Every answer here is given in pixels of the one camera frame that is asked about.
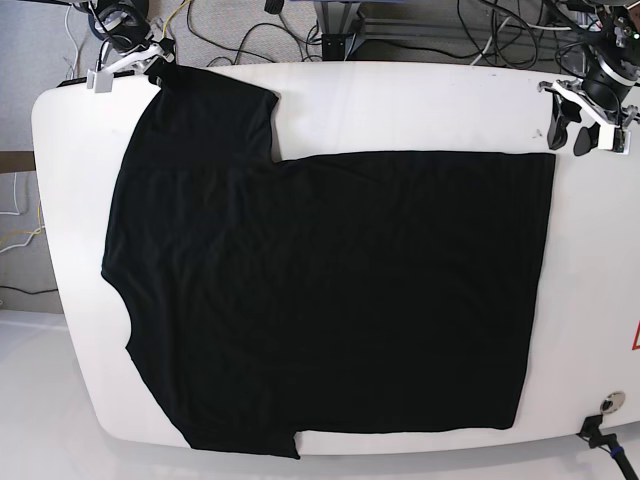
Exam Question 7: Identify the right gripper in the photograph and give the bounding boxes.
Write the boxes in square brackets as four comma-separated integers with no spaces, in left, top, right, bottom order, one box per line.
[97,36,176,76]

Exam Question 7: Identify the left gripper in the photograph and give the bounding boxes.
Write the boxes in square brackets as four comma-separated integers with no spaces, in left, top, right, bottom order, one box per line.
[537,74,639,156]

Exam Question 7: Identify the black T-shirt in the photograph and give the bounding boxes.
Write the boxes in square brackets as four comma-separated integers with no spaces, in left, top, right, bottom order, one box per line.
[101,64,556,458]

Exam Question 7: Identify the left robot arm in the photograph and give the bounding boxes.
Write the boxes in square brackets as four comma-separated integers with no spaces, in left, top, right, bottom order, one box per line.
[538,1,639,156]

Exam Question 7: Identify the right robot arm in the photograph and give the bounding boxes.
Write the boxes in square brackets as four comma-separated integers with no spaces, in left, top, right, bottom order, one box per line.
[69,1,175,80]

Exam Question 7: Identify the red warning sticker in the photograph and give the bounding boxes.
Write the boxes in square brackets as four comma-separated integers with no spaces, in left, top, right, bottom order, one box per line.
[631,322,640,351]

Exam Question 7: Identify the right table grommet hole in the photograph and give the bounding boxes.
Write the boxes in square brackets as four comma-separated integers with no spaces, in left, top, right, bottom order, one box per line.
[600,391,626,415]

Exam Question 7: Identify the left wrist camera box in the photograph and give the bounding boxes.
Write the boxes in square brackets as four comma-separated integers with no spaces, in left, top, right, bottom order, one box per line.
[597,125,631,155]

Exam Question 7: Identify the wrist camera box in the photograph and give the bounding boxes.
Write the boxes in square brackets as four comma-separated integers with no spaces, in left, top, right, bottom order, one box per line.
[597,125,631,155]
[86,70,114,94]

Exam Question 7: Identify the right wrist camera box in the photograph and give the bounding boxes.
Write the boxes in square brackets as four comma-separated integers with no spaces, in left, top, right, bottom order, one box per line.
[86,70,114,94]

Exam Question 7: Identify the yellow cable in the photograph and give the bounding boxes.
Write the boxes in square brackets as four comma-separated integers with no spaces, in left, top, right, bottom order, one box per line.
[162,0,194,41]

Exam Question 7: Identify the black frame base block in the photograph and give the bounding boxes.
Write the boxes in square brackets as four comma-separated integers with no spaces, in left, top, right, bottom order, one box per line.
[321,33,356,62]

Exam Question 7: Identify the white cable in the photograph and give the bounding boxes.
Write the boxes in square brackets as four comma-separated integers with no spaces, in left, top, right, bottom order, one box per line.
[0,172,36,217]

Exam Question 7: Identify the black clamp with cable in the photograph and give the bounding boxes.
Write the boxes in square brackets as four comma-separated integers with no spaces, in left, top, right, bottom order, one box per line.
[577,414,639,480]

